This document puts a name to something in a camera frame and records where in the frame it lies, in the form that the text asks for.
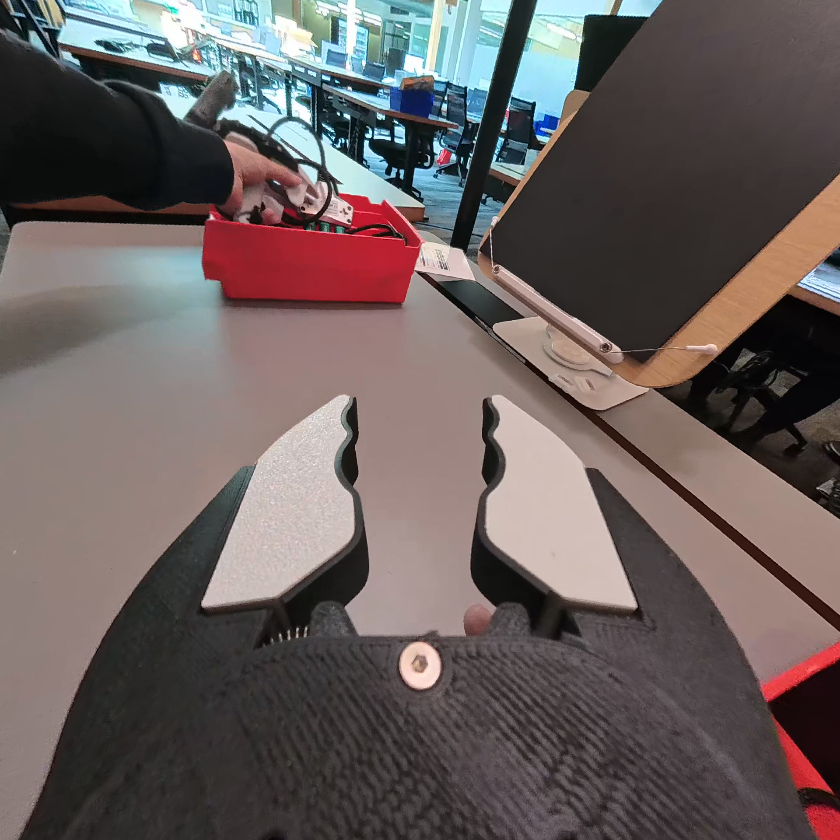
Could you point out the grey desk with wooden edge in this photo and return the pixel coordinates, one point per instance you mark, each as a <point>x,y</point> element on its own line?
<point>367,177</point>

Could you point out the red crate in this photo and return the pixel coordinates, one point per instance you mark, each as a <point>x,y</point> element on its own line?
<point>807,722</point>

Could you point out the red plastic bin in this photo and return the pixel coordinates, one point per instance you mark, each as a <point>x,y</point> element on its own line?
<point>308,269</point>

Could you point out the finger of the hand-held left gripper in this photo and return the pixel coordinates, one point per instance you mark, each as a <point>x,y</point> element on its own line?
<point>308,193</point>

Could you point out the black pole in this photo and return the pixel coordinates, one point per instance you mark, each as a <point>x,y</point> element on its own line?
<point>492,124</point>

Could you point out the person's left forearm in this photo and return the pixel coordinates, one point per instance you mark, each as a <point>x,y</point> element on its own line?
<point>98,144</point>

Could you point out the blue bin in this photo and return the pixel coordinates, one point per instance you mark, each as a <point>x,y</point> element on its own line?
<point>412,102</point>

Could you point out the white paper sheet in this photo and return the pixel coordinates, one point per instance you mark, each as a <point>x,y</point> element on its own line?
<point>443,262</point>

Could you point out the black panel with wooden edge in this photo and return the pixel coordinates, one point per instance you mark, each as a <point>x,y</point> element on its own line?
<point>656,164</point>

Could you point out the white stand base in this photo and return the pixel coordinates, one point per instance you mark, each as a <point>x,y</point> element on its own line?
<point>518,331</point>

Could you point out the person's left hand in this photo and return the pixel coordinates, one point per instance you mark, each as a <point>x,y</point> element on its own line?
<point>253,167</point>

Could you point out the black office chair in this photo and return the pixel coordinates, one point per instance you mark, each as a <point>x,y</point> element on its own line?
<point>459,124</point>
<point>400,151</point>

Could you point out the office desk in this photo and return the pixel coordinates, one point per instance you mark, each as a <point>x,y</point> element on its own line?
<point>394,108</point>

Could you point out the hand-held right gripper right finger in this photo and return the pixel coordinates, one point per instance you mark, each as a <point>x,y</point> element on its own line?
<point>551,525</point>

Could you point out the white clamp bar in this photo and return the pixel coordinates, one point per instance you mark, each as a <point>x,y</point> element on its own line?
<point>558,313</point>

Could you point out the person's right hand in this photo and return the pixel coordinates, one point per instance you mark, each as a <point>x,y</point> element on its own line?
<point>477,620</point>

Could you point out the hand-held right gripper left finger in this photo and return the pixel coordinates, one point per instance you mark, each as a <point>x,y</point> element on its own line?
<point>289,518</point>

